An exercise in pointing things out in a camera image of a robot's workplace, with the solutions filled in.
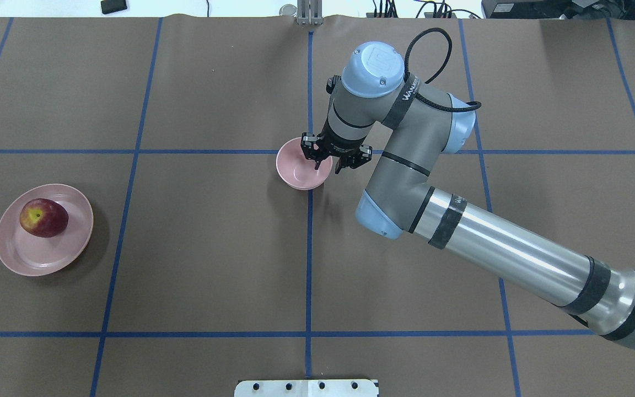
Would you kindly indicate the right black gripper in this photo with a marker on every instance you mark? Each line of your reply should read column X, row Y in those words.
column 333, row 148

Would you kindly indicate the pink bowl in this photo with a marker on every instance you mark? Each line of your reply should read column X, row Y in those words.
column 297, row 171

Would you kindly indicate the red yellow apple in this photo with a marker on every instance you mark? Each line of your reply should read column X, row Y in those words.
column 43, row 217

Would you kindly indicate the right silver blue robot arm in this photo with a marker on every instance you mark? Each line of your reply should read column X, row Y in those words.
column 376, row 87

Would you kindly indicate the pink plate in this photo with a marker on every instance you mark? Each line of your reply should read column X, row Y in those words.
column 29, row 255

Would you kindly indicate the black laptop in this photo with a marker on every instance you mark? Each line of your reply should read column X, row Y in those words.
column 582, row 10

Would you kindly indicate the small black square device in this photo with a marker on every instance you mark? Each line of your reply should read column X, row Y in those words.
column 112, row 6

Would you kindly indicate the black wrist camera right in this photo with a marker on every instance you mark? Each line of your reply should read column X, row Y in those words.
column 331, row 83

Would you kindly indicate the aluminium frame post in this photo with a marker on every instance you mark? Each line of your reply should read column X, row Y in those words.
column 309, row 12

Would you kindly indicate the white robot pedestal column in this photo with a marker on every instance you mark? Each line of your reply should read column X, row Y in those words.
column 308, row 387

